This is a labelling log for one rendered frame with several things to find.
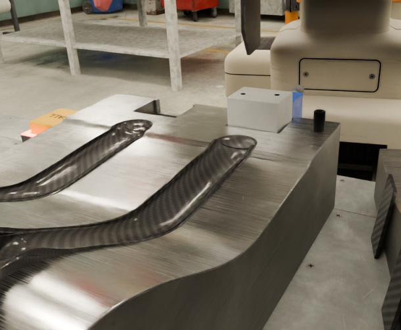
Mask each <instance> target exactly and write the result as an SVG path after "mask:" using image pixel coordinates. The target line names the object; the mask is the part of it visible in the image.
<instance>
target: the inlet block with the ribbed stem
mask: <svg viewBox="0 0 401 330"><path fill-rule="evenodd" d="M303 93H304V87H303V86H302V85H297V86H295V87H294V88H293V89H292V90H290V91H289V92H287V91H281V90H269V89H263V88H251V87H243V88H241V89H239V90H238V91H237V92H234V93H233V94H232V95H230V96H228V97H227V112H228V126H234V127H238V128H247V129H251V130H260V131H265V132H273V133H278V134H279V133H280V132H281V131H282V130H283V129H284V128H285V127H286V126H287V125H288V124H289V123H290V122H291V121H292V117H300V118H302V100H303Z"/></svg>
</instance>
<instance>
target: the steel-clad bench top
mask: <svg viewBox="0 0 401 330"><path fill-rule="evenodd" d="M31 120H33V119H27V118H23V117H16V116H12V115H6V114H1V113H0V155H1V154H3V153H5V152H6V151H8V150H10V149H12V148H13V147H15V146H17V145H19V144H21V143H22V138H21V134H23V133H24V132H26V131H28V130H31V128H30V125H29V122H30V121H31ZM374 191H375V182H373V181H367V180H362V179H355V178H352V177H345V176H340V175H337V180H336V195H335V204H334V209H333V210H332V212H331V214H330V215H329V217H328V219H327V220H326V222H325V224H324V225H323V227H322V229H321V231H320V233H319V234H318V236H317V237H316V239H315V241H314V243H313V244H312V246H311V247H310V249H309V251H308V253H307V255H306V256H305V258H304V259H303V261H302V263H301V265H300V266H299V268H298V270H297V271H296V273H295V275H294V277H293V278H292V280H291V281H290V283H289V285H288V287H287V288H286V290H285V292H284V293H283V296H282V297H281V299H280V300H279V302H278V303H277V306H276V307H275V309H274V311H273V312H272V314H271V316H270V318H269V319H268V321H267V322H266V324H265V326H264V328H263V330H385V329H384V325H383V317H382V313H381V308H382V306H383V301H384V299H385V295H386V293H387V290H388V286H389V283H390V280H391V277H390V273H389V268H388V264H387V258H386V254H385V248H384V245H383V243H382V246H381V250H380V253H379V257H378V259H374V253H373V249H372V241H371V236H372V232H373V229H374V225H375V220H376V217H377V210H376V206H375V200H374Z"/></svg>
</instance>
